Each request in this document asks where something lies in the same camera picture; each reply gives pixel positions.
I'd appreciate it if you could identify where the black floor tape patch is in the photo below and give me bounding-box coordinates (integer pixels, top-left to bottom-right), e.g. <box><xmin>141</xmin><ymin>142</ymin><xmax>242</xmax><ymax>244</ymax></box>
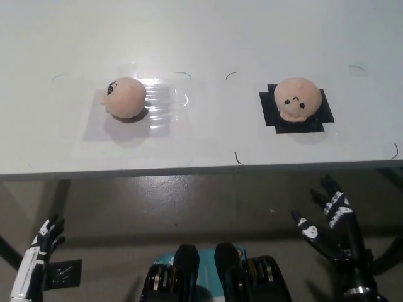
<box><xmin>43</xmin><ymin>259</ymin><xmax>83</xmax><ymax>289</ymax></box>

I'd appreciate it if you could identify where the grey tape patch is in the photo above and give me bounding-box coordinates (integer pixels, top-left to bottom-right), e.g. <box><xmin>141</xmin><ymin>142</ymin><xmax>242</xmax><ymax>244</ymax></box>
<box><xmin>82</xmin><ymin>86</ymin><xmax>171</xmax><ymax>144</ymax></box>

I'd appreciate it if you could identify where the smiling-face beige dumpling toy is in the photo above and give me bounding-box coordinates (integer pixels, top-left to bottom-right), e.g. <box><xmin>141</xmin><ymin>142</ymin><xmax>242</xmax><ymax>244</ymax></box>
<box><xmin>273</xmin><ymin>76</ymin><xmax>324</xmax><ymax>123</ymax></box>

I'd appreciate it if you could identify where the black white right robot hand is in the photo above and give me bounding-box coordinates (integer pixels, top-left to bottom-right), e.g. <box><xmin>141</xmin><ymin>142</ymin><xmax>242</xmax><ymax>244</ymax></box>
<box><xmin>290</xmin><ymin>174</ymin><xmax>377</xmax><ymax>289</ymax></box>

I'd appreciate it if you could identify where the black teal robot body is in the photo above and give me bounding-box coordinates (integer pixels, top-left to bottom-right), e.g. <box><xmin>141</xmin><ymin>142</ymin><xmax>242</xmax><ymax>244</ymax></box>
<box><xmin>138</xmin><ymin>242</ymin><xmax>292</xmax><ymax>302</ymax></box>

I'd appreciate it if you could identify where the black table leg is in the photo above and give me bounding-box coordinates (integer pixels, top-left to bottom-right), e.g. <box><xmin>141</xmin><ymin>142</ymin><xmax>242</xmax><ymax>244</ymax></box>
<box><xmin>0</xmin><ymin>235</ymin><xmax>23</xmax><ymax>269</ymax></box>
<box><xmin>374</xmin><ymin>225</ymin><xmax>403</xmax><ymax>275</ymax></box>

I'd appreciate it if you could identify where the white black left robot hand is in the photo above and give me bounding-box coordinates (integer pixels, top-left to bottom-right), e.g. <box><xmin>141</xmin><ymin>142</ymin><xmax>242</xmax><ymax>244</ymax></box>
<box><xmin>10</xmin><ymin>215</ymin><xmax>66</xmax><ymax>302</ymax></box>

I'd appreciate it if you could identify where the clear tape sheet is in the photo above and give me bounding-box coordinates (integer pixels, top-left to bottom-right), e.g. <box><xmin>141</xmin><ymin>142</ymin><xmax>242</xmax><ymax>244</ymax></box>
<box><xmin>116</xmin><ymin>62</ymin><xmax>190</xmax><ymax>130</ymax></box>

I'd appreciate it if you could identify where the angry-face beige dumpling toy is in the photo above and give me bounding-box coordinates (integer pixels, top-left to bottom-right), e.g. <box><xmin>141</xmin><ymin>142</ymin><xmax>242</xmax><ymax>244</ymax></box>
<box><xmin>101</xmin><ymin>77</ymin><xmax>147</xmax><ymax>120</ymax></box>

